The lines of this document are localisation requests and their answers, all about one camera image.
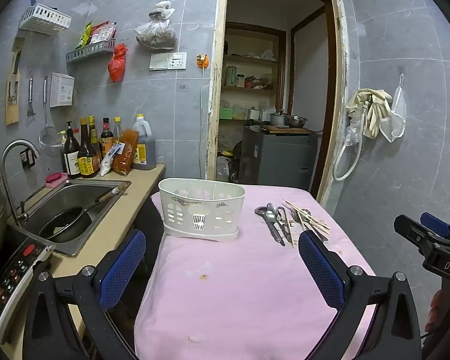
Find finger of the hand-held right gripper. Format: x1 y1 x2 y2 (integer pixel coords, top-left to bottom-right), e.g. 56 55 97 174
394 214 436 256
421 212 450 241

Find white mesh bag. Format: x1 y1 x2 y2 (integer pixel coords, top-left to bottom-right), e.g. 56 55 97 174
379 84 407 143

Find wall light switch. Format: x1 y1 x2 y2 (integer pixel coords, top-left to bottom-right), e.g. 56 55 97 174
150 53 169 71

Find soy sauce bottle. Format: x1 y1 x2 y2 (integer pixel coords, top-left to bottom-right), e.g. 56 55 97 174
77 118 98 179

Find black wall socket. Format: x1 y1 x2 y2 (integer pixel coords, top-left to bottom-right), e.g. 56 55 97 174
20 148 38 169

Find grey cabinet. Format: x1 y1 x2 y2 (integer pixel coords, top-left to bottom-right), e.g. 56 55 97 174
242 125 319 190

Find metal strainer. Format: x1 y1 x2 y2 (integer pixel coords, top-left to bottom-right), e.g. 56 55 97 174
38 77 62 156

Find white hose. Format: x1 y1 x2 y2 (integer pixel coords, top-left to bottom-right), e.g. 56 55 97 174
332 135 362 182

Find white wall basket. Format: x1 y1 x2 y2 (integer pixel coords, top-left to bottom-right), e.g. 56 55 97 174
19 4 73 36

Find metal fork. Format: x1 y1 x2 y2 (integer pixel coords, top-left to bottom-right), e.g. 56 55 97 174
289 210 308 233

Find beige rubber gloves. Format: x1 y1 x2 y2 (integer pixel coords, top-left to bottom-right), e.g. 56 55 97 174
346 88 392 139

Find red cap sauce bottle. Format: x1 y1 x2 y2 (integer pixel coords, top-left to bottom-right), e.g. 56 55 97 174
100 117 114 158

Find clear plastic bag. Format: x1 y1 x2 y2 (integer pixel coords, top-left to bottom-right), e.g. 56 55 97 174
346 119 364 147

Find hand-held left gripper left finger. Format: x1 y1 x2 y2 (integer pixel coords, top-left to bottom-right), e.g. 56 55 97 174
22 229 147 360

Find steel faucet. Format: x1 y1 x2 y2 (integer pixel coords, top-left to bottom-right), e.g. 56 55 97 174
0 139 41 227

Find white power cable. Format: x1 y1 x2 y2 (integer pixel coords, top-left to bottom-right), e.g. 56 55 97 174
199 68 208 181

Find yellow seasoning packet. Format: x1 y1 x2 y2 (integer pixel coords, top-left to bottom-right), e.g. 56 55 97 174
76 22 93 49

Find wall power socket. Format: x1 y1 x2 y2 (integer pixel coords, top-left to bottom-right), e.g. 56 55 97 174
167 52 187 70

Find large oil jug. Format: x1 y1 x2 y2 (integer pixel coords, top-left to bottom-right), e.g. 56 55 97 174
131 114 157 170

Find wooden shelf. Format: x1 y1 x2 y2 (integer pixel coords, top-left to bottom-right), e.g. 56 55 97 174
219 22 286 121

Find chili powder bag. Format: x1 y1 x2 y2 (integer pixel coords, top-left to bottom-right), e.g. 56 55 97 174
112 129 140 176

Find yellow cap sauce bottle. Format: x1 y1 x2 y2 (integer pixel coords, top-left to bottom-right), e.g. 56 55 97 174
88 115 103 173

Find wooden cutting board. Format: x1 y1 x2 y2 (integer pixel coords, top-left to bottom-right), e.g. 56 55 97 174
5 37 26 125

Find hanging metal spatula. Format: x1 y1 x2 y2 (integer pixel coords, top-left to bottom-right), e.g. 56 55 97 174
27 77 36 118

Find clear bottle yellow cap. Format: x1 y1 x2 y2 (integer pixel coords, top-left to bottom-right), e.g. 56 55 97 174
112 116 124 147

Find metal scissors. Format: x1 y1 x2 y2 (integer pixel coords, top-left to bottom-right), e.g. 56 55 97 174
254 204 292 242

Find white bag blue clip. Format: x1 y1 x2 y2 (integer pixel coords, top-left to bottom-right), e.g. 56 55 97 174
100 143 121 177

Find wooden door frame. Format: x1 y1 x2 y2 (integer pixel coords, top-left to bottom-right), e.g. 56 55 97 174
206 0 347 205

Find induction cooker panel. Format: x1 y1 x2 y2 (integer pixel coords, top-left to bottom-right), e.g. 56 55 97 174
0 229 57 346

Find pink soap dish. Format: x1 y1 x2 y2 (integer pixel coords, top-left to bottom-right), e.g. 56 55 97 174
45 172 69 189

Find white wall box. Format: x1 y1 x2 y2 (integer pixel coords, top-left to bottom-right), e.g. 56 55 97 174
50 72 76 108

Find pink tablecloth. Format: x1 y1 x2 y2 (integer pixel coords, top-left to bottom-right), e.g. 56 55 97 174
134 184 377 360

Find red seasoning packets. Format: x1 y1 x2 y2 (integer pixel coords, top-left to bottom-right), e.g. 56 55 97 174
90 20 117 44

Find red plastic bag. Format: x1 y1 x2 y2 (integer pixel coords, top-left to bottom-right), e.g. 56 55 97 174
108 43 128 83

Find brown chopping board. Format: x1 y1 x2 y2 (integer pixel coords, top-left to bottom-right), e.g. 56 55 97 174
262 125 316 135

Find person's right hand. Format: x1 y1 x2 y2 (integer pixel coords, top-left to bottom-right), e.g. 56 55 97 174
425 289 450 333

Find steel kitchen sink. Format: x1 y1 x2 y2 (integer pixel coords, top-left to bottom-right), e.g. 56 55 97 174
20 180 132 259

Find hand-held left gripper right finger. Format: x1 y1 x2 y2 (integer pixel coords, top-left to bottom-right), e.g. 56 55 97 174
298 230 422 360

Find clear bag of dried goods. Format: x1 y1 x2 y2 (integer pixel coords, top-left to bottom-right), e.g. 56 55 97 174
134 0 179 50

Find white plastic utensil basket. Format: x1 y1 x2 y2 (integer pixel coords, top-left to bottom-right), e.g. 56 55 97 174
158 178 246 242

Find grey wall rack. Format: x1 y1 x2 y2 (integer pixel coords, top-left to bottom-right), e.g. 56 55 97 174
66 38 116 64

